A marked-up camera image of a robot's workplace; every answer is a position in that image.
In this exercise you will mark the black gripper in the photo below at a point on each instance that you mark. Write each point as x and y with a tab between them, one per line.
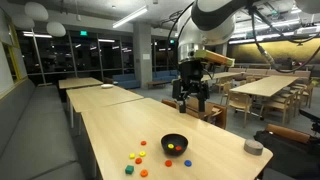
190	81

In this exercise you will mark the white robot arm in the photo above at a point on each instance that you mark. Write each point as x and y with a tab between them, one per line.
209	22

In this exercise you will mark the black bowl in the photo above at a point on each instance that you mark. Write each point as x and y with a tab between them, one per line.
174	144

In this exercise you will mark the wooden chair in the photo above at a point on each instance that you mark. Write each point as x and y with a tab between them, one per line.
240	101

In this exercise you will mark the blue sofa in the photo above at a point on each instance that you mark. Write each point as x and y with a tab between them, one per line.
127	81

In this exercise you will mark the grey round speaker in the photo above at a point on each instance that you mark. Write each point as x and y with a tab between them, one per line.
253	147

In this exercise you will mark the yellow block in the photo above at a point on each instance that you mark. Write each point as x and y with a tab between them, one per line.
132	156

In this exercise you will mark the right wooden table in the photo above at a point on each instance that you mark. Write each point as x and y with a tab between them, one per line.
265	87

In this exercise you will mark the wooden table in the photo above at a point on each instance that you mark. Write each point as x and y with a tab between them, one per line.
265	87
88	98
78	82

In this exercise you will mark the green cube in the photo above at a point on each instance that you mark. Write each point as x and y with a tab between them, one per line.
129	169

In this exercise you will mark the white plate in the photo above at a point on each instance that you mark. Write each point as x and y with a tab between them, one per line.
106	86

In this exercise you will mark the brown leather chair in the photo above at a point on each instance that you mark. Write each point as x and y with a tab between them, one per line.
288	133

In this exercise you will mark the middle wooden table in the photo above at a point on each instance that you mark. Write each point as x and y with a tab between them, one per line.
88	98

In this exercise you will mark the far wooden table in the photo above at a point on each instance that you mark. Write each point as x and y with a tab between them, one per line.
78	82

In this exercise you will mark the grey bench seat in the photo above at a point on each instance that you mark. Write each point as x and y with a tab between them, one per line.
35	142

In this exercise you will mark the wrist camera with wood mount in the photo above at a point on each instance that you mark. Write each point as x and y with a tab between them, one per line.
213	57

